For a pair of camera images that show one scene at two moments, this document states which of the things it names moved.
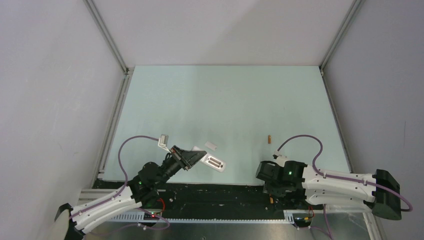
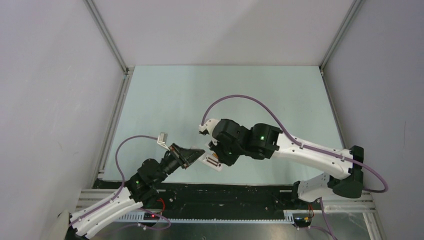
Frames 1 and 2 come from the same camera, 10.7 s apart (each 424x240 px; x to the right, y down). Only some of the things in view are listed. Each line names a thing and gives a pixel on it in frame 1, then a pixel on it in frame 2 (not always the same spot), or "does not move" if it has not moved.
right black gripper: [275, 192] to [229, 160]
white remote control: [211, 161] does not move
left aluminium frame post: [99, 169] does not move
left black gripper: [188, 158] does not move
